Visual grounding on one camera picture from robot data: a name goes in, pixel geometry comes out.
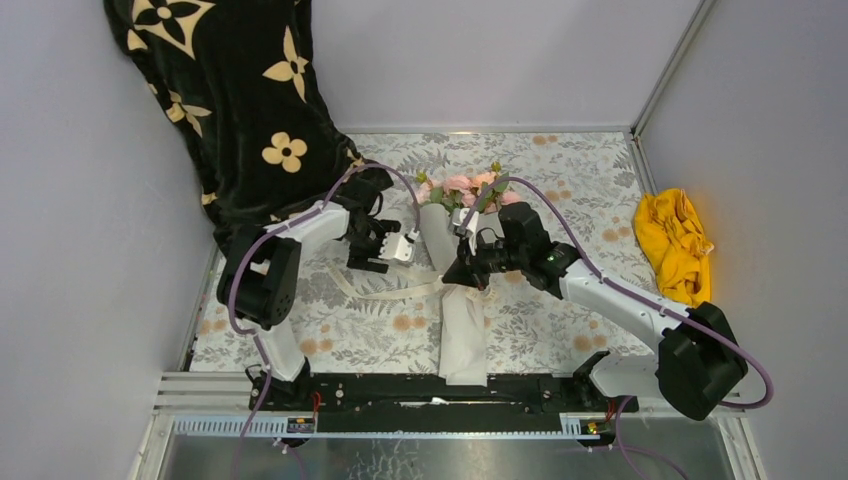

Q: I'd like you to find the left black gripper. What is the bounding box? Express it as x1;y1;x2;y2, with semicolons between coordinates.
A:
343;222;400;276

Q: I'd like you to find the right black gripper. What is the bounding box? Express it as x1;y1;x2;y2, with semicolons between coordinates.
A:
442;231;527;292

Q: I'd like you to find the cream printed ribbon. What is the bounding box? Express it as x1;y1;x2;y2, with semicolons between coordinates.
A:
324;259;498;306

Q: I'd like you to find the pink fake flower bouquet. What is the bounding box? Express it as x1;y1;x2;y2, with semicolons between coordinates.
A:
415;162;522;213

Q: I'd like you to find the white translucent wrapping paper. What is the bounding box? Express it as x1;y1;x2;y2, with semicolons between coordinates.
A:
420;203;494;386

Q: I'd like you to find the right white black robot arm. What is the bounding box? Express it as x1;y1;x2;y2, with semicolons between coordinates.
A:
442;202;749;420

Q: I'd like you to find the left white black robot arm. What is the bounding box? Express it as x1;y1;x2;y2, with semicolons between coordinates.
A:
216;162;407;411

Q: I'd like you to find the black blanket with cream flowers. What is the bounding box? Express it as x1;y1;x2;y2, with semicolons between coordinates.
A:
103;0;363;252

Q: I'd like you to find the floral patterned table mat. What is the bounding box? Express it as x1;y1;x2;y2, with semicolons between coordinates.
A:
188;131;694;374

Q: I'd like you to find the yellow cloth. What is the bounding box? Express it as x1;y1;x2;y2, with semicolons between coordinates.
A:
633;188;714;307

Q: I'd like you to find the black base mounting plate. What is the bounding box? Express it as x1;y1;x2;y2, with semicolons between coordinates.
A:
248;373;623;434

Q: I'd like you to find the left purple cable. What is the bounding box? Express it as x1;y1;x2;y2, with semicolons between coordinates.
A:
225;162;425;480

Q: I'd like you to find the purple cable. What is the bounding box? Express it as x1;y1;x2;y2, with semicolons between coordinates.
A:
225;162;425;480
457;175;775;480

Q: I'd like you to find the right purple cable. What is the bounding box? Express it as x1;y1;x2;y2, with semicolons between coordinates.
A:
457;175;775;480

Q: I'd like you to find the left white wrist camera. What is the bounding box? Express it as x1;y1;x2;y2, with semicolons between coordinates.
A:
380;229;420;262

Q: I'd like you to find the aluminium frame rail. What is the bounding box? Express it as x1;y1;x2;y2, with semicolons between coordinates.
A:
151;372;767;479

